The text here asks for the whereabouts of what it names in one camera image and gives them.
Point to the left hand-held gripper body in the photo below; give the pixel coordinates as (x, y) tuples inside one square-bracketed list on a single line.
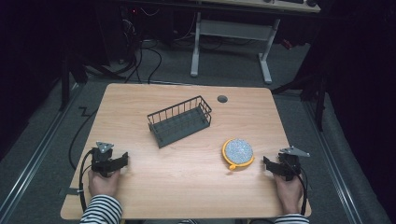
[(101, 158)]

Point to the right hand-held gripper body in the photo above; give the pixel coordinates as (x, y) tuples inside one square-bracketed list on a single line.
[(291, 161)]

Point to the person's left hand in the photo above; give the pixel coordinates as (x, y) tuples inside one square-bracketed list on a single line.
[(102, 185)]

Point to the person's right hand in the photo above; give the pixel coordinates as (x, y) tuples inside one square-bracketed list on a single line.
[(289, 194)]

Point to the round yellow-rimmed speckled sponge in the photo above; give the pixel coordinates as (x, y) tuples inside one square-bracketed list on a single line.
[(239, 152)]

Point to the black metal stand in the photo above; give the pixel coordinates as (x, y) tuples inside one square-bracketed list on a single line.
[(65, 84), (319, 99)]

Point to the grey table grommet hole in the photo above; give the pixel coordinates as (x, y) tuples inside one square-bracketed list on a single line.
[(222, 99)]

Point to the white-framed background desk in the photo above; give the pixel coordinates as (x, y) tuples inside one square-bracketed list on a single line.
[(233, 29)]

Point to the metal floor rail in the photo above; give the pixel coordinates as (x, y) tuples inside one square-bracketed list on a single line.
[(31, 161), (333, 161)]

